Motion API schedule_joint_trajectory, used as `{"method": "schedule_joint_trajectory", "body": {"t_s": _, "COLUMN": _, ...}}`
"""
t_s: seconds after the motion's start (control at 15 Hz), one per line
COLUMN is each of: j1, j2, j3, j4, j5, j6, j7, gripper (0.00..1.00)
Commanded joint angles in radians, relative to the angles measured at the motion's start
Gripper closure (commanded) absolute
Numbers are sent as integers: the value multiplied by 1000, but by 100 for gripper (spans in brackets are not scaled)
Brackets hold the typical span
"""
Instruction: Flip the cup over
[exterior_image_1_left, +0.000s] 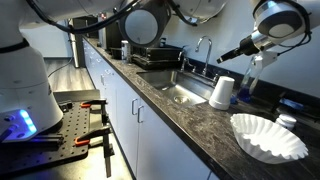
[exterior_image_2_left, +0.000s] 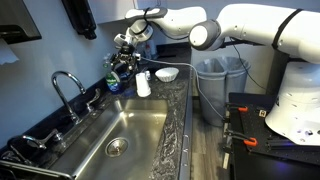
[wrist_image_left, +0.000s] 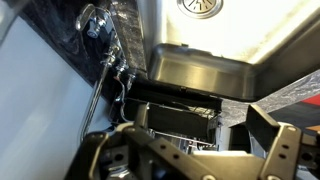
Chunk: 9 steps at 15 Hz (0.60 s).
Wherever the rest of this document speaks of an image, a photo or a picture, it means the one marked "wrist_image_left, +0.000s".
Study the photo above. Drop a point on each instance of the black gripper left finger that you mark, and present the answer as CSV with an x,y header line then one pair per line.
x,y
140,160

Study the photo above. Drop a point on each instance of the steel sink drain strainer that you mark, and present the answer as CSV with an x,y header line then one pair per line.
x,y
200,6

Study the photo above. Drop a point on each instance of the small chrome side faucet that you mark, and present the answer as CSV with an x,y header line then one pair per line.
x,y
96,25

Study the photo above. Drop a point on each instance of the stainless steel sink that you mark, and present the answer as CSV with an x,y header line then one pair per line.
x,y
206,70

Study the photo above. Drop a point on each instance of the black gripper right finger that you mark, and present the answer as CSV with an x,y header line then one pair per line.
x,y
286,153

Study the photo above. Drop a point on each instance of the black dish rack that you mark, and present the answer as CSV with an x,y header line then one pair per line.
x,y
180,120

